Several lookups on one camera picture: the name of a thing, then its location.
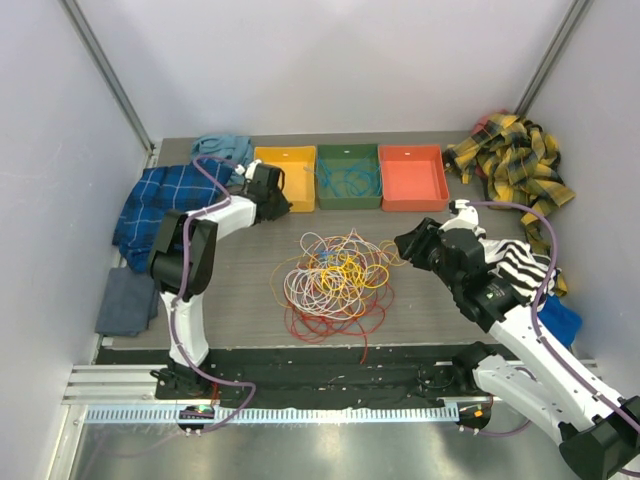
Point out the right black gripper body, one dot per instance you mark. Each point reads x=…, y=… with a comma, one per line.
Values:
x=446, y=275

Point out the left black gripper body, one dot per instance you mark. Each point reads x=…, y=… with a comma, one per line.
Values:
x=271, y=197

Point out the yellow plastic bin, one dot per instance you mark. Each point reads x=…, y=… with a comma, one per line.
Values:
x=298, y=164

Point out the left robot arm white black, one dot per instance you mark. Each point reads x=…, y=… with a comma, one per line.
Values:
x=182, y=259

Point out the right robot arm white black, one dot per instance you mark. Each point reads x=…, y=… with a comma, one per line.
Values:
x=594, y=427

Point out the light blue cloth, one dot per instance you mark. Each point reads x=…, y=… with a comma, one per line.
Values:
x=238, y=150

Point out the red plastic bin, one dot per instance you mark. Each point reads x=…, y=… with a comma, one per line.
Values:
x=413, y=178

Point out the black white striped cloth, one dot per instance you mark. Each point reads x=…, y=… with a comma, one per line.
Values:
x=515, y=261

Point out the green plastic bin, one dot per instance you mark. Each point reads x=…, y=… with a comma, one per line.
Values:
x=348, y=177

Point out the blue plaid cloth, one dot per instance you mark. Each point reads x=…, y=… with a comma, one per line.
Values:
x=159, y=190

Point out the yellow plaid shirt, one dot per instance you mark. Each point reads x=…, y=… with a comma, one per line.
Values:
x=518, y=163

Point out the bright blue cloth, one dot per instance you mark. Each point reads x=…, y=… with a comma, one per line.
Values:
x=561, y=321

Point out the pink cloth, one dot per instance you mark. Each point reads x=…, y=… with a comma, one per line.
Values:
x=481, y=123

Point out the grey folded cloth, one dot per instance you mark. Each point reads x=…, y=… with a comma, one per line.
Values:
x=130, y=301

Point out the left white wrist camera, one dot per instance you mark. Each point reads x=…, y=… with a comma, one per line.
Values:
x=247, y=172

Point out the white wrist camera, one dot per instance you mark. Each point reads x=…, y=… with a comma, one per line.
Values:
x=464, y=216
x=247, y=172

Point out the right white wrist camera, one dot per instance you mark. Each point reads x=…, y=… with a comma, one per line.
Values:
x=464, y=216

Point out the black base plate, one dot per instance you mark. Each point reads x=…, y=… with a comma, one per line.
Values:
x=331, y=378

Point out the left aluminium frame post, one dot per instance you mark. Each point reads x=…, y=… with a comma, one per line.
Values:
x=97, y=54

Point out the aluminium frame post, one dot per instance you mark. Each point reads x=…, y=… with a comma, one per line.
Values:
x=97, y=54
x=568, y=26

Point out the right aluminium frame post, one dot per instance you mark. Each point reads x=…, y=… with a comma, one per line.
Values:
x=568, y=26

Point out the slotted cable duct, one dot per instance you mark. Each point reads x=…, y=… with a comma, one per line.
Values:
x=203, y=414

